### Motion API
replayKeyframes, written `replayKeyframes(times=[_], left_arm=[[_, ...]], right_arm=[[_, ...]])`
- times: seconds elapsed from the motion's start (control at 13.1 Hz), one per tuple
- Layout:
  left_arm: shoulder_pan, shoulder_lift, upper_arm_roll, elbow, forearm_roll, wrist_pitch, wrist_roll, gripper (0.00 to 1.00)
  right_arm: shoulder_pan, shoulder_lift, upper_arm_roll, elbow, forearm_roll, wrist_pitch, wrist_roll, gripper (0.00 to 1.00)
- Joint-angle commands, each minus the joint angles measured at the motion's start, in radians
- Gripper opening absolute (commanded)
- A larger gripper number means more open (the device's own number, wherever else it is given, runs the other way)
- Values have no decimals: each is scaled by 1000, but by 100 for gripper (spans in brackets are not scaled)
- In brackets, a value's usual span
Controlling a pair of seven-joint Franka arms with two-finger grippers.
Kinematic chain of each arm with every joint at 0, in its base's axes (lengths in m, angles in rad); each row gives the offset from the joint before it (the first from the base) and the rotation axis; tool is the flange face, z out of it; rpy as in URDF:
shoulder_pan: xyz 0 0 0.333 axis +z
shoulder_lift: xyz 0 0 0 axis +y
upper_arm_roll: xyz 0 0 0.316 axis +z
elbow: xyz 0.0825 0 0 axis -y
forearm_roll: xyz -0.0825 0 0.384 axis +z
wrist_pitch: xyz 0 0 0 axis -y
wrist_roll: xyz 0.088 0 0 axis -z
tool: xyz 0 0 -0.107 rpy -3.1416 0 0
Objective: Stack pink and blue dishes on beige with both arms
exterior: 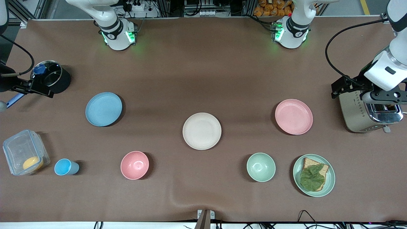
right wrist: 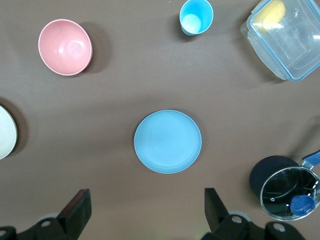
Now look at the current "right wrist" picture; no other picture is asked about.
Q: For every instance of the glass lid with blue knob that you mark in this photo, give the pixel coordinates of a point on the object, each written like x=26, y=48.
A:
x=282, y=190

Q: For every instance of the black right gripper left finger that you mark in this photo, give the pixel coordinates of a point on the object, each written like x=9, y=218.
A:
x=75, y=212

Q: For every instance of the pink bowl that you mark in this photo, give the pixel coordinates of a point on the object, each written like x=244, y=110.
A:
x=65, y=47

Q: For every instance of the blue cup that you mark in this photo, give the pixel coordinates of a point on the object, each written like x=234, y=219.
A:
x=197, y=15

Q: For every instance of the clear plastic lidded container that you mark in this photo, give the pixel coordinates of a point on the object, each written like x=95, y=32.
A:
x=295, y=45

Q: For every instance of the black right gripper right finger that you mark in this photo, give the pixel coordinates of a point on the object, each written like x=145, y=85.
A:
x=217, y=215

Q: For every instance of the blue plate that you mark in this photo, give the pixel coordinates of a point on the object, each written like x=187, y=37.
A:
x=167, y=142

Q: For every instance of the beige plate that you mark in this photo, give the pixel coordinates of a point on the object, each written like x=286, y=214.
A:
x=6, y=132

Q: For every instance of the yellow round food piece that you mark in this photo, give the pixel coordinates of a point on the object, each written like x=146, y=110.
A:
x=272, y=12

